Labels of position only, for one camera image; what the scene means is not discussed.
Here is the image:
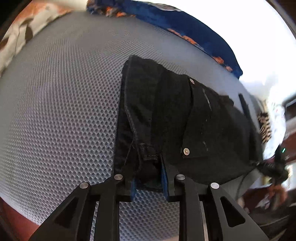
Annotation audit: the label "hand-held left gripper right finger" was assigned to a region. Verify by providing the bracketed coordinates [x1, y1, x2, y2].
[160, 156, 270, 241]

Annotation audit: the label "grey mesh mattress pad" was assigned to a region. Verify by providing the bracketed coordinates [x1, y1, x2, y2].
[0, 10, 263, 241]

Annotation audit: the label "black pants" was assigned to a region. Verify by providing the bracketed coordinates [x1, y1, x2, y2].
[112, 55, 264, 193]

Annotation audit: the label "black cable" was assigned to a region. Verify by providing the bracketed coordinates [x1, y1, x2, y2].
[236, 167, 256, 202]

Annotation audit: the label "striped cloth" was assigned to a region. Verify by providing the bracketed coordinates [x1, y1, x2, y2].
[258, 112, 273, 144]

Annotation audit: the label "floral pillow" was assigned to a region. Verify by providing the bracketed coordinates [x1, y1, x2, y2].
[0, 0, 79, 77]

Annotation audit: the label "person's right hand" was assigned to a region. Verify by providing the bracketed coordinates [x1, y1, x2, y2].
[268, 182, 288, 205]

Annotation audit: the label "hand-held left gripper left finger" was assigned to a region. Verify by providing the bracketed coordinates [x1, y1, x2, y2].
[29, 174, 139, 241]

